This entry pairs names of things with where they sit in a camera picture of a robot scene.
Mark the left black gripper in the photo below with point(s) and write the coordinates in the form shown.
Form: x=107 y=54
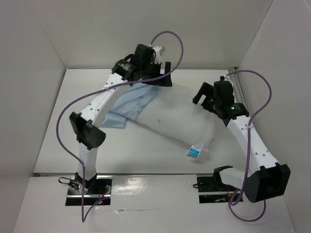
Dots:
x=164 y=81

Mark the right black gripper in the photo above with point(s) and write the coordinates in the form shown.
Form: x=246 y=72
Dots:
x=205 y=94

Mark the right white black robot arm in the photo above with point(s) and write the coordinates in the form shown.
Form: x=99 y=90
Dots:
x=264 y=177

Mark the white pillow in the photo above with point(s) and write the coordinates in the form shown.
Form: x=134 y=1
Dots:
x=171 y=113

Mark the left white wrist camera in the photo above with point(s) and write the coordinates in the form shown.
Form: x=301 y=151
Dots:
x=157 y=54

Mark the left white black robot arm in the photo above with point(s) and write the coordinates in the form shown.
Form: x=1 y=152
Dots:
x=143 y=64

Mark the blue white pillow label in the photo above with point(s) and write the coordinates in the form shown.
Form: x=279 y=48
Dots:
x=194 y=152

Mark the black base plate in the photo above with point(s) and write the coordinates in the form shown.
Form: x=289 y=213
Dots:
x=100 y=193
x=209 y=192

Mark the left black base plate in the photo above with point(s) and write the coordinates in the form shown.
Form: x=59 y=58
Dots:
x=100 y=193

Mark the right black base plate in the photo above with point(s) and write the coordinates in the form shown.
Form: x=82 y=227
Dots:
x=209 y=192

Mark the aluminium extrusion rail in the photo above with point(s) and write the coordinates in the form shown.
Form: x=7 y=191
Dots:
x=237 y=88

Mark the light blue pillowcase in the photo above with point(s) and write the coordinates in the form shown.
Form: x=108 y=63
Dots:
x=130 y=105

